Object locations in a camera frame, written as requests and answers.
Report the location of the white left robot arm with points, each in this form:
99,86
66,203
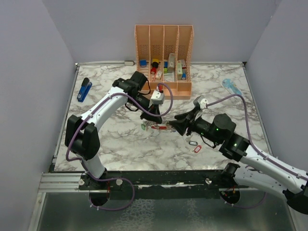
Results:
82,138

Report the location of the green white box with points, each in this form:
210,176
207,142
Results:
181,70

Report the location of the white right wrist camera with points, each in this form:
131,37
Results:
200,102

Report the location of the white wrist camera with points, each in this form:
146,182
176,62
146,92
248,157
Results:
200,102
157,98

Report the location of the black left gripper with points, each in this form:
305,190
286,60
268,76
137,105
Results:
154,108

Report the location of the metal key organizer red handle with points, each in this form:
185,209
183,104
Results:
159,127

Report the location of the blue stapler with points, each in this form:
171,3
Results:
84,89

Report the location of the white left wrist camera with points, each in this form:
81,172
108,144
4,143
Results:
157,98

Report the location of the peach plastic desk organizer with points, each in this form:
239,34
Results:
158,49

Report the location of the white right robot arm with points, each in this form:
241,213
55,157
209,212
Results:
274,176

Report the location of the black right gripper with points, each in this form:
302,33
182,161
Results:
182,123

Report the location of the red tag with key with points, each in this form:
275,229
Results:
196,149

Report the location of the blue packaged correction tape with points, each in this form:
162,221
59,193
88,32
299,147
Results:
231,87

